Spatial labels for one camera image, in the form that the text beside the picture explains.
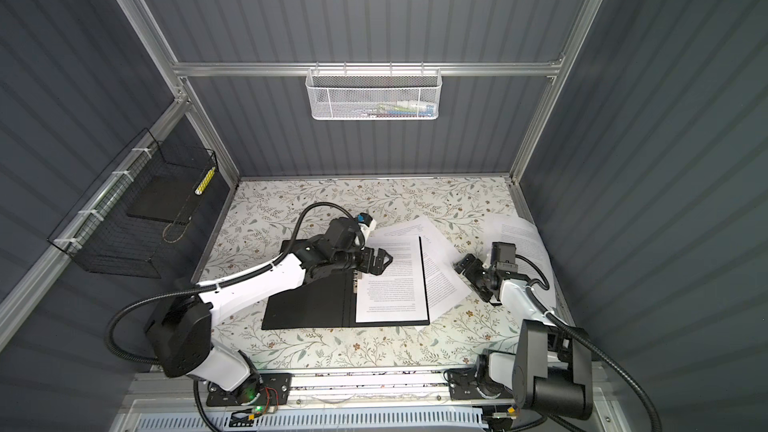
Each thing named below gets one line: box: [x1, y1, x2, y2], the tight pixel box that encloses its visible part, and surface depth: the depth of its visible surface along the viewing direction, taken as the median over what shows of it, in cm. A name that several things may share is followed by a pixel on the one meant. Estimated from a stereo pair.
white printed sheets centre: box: [367, 216, 472, 331], surface depth 96 cm
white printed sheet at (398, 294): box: [356, 236, 427, 322], surface depth 91 cm
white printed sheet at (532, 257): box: [482, 212, 557, 309], surface depth 108 cm
